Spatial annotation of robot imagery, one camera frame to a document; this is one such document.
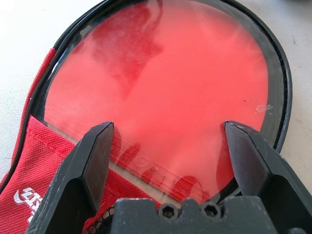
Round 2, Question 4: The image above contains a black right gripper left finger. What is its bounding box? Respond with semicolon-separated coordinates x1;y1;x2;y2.
25;121;115;234

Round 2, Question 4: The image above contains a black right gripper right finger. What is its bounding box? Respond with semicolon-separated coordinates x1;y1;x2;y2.
223;120;312;234

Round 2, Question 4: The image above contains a red black paddle case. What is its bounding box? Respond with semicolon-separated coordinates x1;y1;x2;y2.
0;0;293;234

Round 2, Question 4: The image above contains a red ping-pong paddle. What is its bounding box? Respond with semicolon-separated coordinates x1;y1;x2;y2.
45;0;271;203

